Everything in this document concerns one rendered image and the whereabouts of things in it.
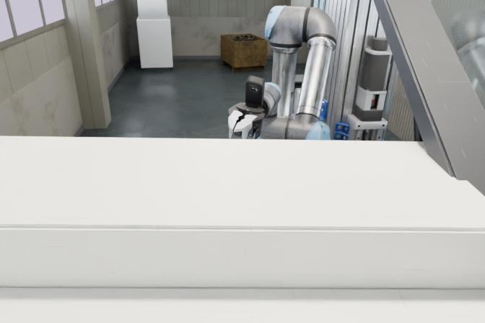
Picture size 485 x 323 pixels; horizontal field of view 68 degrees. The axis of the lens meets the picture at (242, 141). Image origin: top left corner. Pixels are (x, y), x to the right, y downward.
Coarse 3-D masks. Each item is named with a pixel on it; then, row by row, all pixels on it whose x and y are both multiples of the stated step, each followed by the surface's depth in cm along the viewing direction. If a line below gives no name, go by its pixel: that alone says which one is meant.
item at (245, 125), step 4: (248, 116) 90; (252, 116) 90; (256, 116) 91; (244, 120) 87; (248, 120) 88; (252, 120) 88; (236, 124) 85; (240, 124) 85; (244, 124) 86; (248, 124) 87; (236, 128) 84; (240, 128) 85; (244, 128) 86; (248, 128) 90; (244, 132) 87; (244, 136) 88
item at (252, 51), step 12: (228, 36) 757; (240, 36) 733; (252, 36) 746; (228, 48) 717; (240, 48) 688; (252, 48) 696; (264, 48) 705; (228, 60) 726; (240, 60) 697; (252, 60) 706; (264, 60) 715
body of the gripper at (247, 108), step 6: (240, 102) 96; (252, 102) 97; (264, 102) 101; (240, 108) 93; (246, 108) 93; (252, 108) 94; (258, 108) 95; (264, 108) 101; (246, 114) 93; (252, 114) 91; (258, 126) 97; (240, 132) 95; (252, 132) 94; (258, 132) 98
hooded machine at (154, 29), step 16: (144, 0) 659; (160, 0) 664; (144, 16) 664; (160, 16) 670; (144, 32) 672; (160, 32) 677; (144, 48) 683; (160, 48) 689; (144, 64) 696; (160, 64) 701
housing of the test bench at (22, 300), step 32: (0, 288) 39; (32, 288) 39; (64, 288) 39; (96, 288) 39; (128, 288) 39; (160, 288) 40; (192, 288) 40; (224, 288) 40; (256, 288) 40; (288, 288) 40; (0, 320) 35; (32, 320) 36; (64, 320) 36; (96, 320) 36; (128, 320) 36; (160, 320) 36; (192, 320) 36; (224, 320) 36; (256, 320) 36; (288, 320) 36; (320, 320) 36; (352, 320) 36; (384, 320) 36; (416, 320) 36; (448, 320) 37; (480, 320) 37
